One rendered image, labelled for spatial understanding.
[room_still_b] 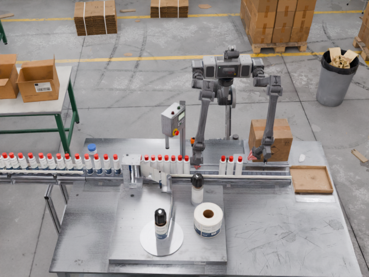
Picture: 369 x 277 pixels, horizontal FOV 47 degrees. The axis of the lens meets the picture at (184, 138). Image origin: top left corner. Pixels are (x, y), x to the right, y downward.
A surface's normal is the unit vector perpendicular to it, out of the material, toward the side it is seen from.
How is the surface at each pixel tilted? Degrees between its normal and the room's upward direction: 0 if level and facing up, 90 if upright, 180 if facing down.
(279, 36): 90
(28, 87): 91
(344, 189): 0
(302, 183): 0
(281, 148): 90
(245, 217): 0
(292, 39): 92
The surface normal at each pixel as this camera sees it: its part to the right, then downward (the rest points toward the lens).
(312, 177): 0.00, -0.73
